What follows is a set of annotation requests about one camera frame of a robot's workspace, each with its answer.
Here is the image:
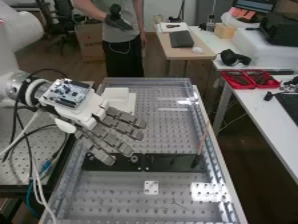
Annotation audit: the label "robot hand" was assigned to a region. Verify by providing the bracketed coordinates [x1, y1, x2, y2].
[39, 78, 148, 167]

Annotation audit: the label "small white box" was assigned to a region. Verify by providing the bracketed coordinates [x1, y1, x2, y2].
[100, 86, 139, 114]

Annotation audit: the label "person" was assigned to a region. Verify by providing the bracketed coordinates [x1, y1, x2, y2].
[71, 0, 148, 79]

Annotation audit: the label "black handheld controller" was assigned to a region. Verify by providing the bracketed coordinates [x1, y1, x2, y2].
[104, 3, 135, 33]

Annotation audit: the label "black plate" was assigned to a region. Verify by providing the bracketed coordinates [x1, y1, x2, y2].
[83, 152, 209, 173]

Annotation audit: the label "black chair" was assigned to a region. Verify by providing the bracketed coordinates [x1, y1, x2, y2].
[35, 0, 78, 35]

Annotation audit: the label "wooden desk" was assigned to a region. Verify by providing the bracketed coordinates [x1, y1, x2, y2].
[153, 22, 219, 80]

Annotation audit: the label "thin stick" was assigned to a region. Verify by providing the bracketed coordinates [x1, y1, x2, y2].
[191, 122, 211, 169]

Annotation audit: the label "white mouse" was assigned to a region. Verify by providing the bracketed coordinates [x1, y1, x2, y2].
[191, 46, 207, 55]

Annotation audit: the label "white desk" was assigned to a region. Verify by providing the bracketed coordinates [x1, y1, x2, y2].
[189, 25, 298, 74]
[212, 73, 298, 185]

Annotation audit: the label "red tray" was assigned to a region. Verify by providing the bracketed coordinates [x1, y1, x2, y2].
[220, 69, 258, 90]
[245, 69, 282, 89]

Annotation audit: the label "black headphones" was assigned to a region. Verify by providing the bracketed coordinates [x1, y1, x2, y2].
[220, 48, 253, 67]

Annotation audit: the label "clear box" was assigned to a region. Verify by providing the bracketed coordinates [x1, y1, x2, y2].
[39, 77, 251, 224]

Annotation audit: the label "small cardboard box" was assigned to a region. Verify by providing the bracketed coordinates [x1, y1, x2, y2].
[213, 22, 237, 40]

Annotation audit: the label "black keyboard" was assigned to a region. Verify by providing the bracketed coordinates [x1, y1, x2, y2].
[274, 91, 298, 127]

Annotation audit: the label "computer screen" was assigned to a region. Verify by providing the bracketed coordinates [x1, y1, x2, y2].
[232, 0, 281, 14]

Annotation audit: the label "black case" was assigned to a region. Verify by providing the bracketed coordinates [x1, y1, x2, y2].
[258, 12, 298, 48]

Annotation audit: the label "black cable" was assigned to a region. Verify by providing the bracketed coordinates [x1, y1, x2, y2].
[12, 68, 71, 183]
[2, 123, 59, 163]

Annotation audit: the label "white cable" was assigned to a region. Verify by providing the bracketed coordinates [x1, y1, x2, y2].
[30, 159, 59, 224]
[0, 112, 46, 158]

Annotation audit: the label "blue cable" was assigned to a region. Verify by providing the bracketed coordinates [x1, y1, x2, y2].
[24, 159, 54, 219]

